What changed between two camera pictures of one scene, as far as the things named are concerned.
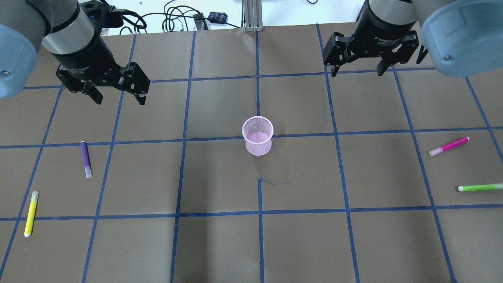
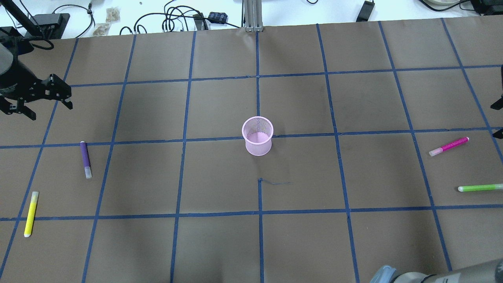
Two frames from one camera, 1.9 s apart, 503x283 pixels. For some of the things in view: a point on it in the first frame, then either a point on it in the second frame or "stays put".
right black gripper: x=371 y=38 -> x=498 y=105
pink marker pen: x=454 y=144 stays put
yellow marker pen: x=31 y=214 stays put
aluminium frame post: x=251 y=16 stays put
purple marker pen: x=86 y=158 stays put
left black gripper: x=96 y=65 -> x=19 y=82
